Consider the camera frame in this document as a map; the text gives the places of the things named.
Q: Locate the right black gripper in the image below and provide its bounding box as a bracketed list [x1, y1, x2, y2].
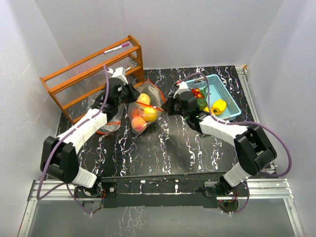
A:
[160, 93, 189, 119]

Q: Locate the clear zip bag with fruit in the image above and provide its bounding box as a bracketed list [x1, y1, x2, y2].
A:
[127, 79, 166, 135]

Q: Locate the clear zip bag with peppers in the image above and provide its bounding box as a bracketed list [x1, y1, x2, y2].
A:
[87, 92, 124, 135]

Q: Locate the yellow fake bell pepper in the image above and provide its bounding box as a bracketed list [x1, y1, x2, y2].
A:
[211, 99, 227, 116]

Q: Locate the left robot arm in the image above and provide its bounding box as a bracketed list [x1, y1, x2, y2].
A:
[40, 76, 140, 197]

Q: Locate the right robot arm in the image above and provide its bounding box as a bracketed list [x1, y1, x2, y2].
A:
[162, 91, 277, 196]

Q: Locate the fake peach apple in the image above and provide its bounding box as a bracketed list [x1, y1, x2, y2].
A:
[137, 93, 151, 105]

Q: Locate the yellow fake lemon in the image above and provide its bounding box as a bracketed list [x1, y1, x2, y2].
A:
[142, 107, 158, 122]

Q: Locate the green fake mango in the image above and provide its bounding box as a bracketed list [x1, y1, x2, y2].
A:
[197, 98, 208, 110]

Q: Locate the fake pink peach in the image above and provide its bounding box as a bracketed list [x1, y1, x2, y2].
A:
[131, 116, 147, 133]

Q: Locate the blue plastic basket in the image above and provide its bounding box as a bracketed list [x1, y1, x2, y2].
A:
[186, 74, 241, 121]

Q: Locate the wooden shelf rack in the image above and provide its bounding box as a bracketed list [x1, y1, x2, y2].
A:
[40, 35, 145, 124]

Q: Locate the pink marker pen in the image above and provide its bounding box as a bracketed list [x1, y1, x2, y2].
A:
[103, 42, 129, 54]

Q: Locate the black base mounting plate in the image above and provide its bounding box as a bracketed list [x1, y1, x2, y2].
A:
[75, 172, 249, 211]

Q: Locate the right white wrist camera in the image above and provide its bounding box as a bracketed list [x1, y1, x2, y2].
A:
[173, 80, 189, 98]

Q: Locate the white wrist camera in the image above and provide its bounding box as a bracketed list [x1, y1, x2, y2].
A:
[173, 80, 189, 98]
[112, 67, 127, 81]

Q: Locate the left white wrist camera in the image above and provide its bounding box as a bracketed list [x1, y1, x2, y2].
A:
[112, 67, 127, 81]

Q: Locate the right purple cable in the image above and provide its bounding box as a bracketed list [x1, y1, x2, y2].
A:
[177, 73, 292, 218]

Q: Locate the aluminium frame rail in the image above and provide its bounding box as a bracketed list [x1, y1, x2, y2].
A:
[39, 179, 294, 199]

